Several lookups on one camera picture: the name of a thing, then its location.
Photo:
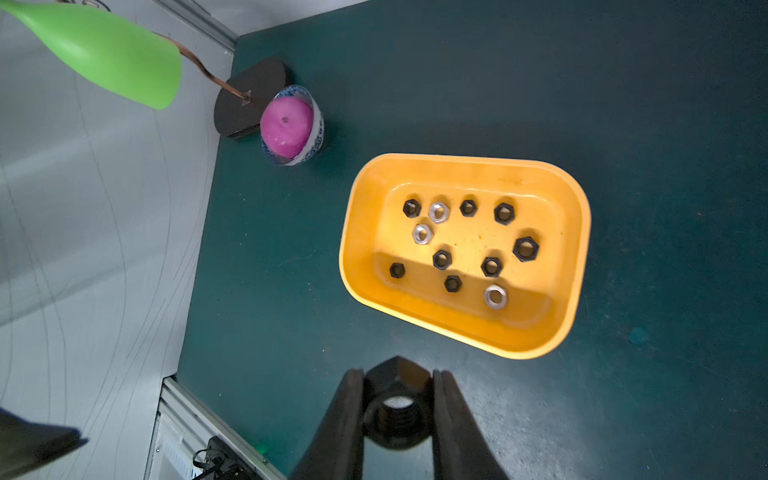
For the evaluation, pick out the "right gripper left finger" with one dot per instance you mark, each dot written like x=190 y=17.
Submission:
x=337 y=448

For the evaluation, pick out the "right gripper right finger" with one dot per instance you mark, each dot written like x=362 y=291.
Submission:
x=459 y=448

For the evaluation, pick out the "small black nut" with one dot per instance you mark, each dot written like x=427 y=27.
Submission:
x=453 y=283

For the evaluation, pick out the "yellow plastic storage box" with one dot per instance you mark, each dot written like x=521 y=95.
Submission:
x=543 y=294

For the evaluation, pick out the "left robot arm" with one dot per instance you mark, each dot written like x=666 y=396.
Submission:
x=27 y=446

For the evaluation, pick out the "purple ball in bowl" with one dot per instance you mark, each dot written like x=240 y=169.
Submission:
x=292 y=127

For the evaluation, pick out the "black metal cup stand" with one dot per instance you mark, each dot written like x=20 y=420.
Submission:
x=244 y=97

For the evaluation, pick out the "green plastic goblet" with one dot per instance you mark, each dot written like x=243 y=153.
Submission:
x=106 y=49

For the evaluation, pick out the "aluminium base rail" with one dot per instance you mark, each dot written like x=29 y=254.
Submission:
x=190 y=441

